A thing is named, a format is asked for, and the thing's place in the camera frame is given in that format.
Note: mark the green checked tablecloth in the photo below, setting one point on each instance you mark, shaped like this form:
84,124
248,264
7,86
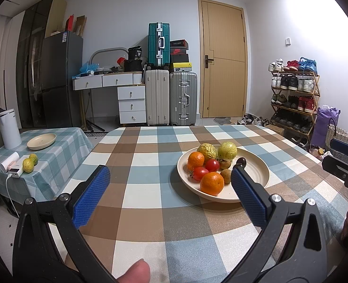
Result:
64,147

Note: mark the large cream plate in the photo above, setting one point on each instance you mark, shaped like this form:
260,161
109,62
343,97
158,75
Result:
255,168

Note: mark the white desk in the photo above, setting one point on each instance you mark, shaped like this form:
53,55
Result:
103,80

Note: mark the scattered pile of shoes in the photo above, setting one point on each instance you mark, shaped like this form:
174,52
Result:
250,120

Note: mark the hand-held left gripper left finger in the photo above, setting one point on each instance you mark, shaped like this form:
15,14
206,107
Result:
91,194

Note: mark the rows of assorted shoes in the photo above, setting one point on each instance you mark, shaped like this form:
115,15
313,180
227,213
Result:
292,82

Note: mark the yellow wrinkled lemon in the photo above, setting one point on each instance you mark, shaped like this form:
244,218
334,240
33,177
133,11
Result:
207,151

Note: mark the white drawer unit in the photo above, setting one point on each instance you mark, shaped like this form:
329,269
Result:
131,104

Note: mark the red and black shoebox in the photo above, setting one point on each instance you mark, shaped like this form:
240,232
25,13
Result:
179,51

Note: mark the red tomato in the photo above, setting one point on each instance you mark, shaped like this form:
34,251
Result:
212,165
200,173

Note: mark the yellow-green citrus fruit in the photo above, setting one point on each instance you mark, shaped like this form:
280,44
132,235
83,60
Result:
227,150

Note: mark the black tripod stand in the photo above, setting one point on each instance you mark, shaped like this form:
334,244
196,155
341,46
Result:
94,126

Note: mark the plain black shoebox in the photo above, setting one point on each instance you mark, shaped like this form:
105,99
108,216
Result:
179,58

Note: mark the black fabric bag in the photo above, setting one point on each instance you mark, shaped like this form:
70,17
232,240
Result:
132,64

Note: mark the brown blue checked tablecloth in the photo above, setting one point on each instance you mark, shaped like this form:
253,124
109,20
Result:
150,165

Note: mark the small green lime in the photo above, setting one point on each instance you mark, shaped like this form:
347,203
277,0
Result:
33,157
28,165

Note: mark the blue plastic bag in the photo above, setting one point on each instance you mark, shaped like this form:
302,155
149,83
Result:
88,67

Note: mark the person's left hand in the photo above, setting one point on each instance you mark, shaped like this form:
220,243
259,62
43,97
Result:
134,271

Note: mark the grey arched frame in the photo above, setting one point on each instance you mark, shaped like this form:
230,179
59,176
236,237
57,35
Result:
103,50

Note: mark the white handheld device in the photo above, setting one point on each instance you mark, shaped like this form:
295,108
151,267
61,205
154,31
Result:
8,162

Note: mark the grey refrigerator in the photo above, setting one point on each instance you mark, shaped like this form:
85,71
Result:
60,76

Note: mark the purple bag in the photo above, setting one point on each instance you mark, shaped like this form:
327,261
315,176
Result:
324,123

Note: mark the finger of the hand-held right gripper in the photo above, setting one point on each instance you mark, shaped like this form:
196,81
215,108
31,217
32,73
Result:
336,165
342,147

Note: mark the white power bank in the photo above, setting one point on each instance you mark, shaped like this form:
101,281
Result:
17,172

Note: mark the small cream plate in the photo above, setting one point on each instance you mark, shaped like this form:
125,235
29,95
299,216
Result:
41,141

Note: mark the wicker basket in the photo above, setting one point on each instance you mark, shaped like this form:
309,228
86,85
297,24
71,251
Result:
340,135

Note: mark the brown cardboard box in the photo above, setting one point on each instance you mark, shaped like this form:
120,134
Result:
81,25

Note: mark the red box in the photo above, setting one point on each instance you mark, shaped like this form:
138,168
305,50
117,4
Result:
70,23

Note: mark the grey door mat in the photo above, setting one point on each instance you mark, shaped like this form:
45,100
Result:
222,120

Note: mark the black printed bag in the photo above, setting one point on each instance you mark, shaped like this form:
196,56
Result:
135,53

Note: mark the orange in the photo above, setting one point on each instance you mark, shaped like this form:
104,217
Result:
211,183
196,160

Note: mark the wooden shoe rack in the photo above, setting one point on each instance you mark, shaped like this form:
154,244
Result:
315,94

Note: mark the tall cardboard panel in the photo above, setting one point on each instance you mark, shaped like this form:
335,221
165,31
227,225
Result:
56,14

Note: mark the brown round fruit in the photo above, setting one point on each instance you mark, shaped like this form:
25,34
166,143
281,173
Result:
226,176
224,163

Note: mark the grey suitcase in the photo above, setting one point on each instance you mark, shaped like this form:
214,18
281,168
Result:
182,97

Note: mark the red cap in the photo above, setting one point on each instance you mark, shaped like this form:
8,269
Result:
121,61

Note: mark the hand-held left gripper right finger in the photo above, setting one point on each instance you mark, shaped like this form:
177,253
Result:
247,194

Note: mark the white kettle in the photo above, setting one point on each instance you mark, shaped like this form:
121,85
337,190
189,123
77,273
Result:
10,128

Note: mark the wooden door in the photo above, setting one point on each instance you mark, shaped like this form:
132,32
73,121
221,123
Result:
222,59

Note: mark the black shoebox with red stripe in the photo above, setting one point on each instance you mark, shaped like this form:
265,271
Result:
179,44

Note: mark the teal suitcase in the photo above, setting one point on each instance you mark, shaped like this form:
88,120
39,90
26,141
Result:
159,44

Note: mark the yellow and black shoebox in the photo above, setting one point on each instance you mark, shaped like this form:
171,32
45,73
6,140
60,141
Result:
180,66

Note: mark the dark purple plum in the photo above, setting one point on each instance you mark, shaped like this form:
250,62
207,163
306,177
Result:
241,161

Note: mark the beige suitcase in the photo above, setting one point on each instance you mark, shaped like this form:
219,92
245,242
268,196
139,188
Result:
157,97

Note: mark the small cardboard box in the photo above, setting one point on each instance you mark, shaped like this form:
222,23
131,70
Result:
277,129

